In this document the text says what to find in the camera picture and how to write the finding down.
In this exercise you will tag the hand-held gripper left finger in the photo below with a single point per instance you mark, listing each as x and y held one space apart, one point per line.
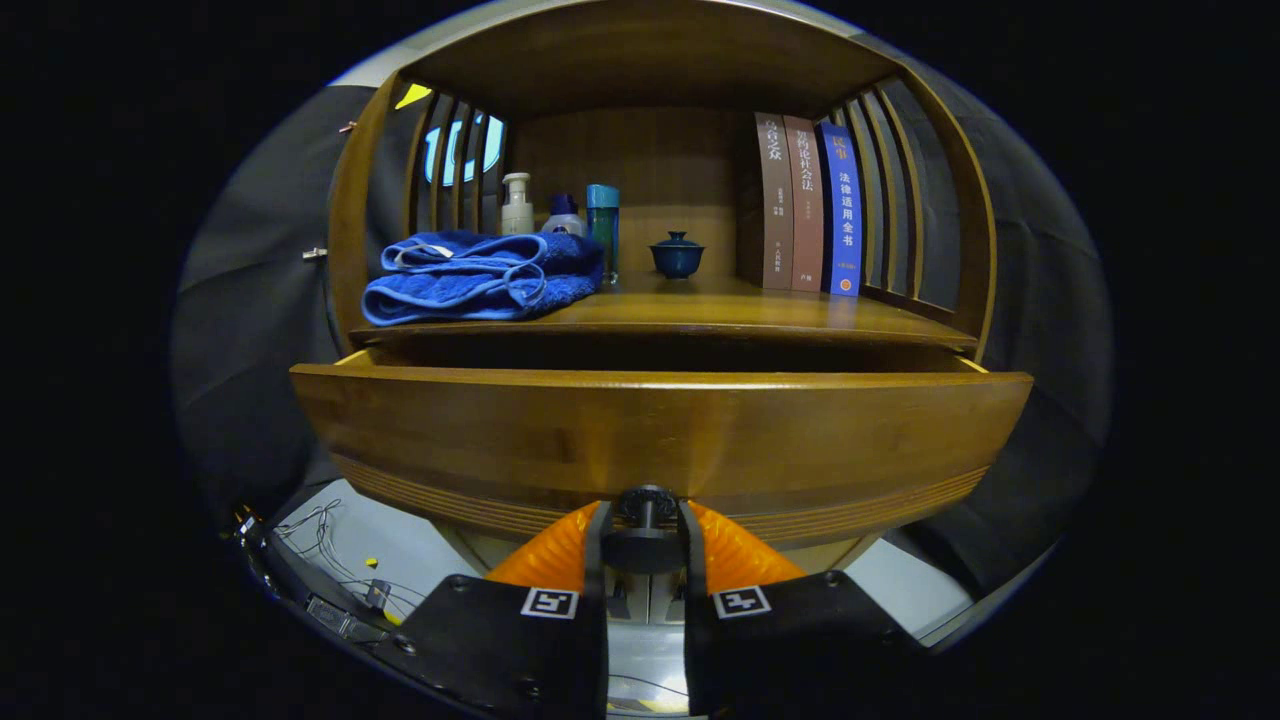
596 650

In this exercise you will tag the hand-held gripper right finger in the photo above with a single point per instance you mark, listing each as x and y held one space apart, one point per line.
695 650

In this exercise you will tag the black drawer knob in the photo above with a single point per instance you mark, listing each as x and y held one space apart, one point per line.
645 550

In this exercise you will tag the wooden drawer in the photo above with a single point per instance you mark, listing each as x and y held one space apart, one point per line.
500 440

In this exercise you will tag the wooden countertop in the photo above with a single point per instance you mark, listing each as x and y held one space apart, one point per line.
720 310

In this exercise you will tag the wooden cabinet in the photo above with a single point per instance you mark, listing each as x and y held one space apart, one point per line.
640 60

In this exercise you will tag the folded blue towel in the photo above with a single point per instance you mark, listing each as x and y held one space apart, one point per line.
470 290

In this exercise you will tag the dark blue lidded teacup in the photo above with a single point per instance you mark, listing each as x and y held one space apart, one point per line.
677 260

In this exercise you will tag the tall teal bottle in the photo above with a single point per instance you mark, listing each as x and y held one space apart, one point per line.
603 230

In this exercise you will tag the white bottle with blue cap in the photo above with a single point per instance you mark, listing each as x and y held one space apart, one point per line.
563 222

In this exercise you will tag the white pump bottle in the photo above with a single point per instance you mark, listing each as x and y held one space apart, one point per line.
517 210

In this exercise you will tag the dark brown book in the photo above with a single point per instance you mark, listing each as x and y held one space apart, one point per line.
775 200

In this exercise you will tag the reddish brown book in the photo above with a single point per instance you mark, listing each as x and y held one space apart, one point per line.
805 200

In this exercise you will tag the blue book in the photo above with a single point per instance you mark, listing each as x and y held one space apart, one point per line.
840 210

